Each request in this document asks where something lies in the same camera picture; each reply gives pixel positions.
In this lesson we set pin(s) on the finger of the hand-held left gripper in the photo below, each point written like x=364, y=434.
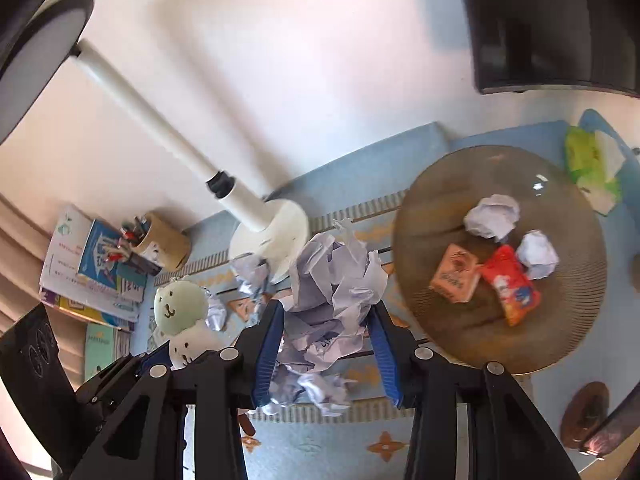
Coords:
x=115, y=377

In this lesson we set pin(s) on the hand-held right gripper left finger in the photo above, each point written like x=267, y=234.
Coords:
x=267, y=355

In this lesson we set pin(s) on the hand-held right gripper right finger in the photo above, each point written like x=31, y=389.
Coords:
x=387, y=355

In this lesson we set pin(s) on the white paper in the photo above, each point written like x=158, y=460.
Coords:
x=492, y=216
x=250, y=280
x=216, y=312
x=330, y=290
x=537, y=255

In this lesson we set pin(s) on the brown round plate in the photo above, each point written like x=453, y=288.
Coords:
x=450, y=220

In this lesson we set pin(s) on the green book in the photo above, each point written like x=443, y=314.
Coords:
x=102, y=350

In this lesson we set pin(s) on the dango plush toy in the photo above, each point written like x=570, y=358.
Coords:
x=180, y=310

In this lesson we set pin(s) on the orange packet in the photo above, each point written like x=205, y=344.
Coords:
x=455, y=274

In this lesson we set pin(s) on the stack of books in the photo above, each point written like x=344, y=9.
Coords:
x=80, y=270

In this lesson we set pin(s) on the blue patterned table mat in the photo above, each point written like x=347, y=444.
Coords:
x=325, y=450

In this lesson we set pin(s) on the white lamp base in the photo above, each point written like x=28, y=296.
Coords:
x=270, y=232

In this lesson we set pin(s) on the red snack packet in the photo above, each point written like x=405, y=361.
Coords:
x=511, y=285

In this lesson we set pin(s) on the beige pen holder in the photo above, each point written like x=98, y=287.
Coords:
x=167, y=245

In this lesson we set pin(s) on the bunch of pens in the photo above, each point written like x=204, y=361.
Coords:
x=132, y=232

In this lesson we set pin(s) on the brown wooden coaster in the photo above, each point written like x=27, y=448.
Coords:
x=582, y=412

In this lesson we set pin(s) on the green tissue packet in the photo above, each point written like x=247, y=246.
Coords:
x=587, y=160

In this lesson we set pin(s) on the dark monitor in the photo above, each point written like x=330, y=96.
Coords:
x=540, y=20

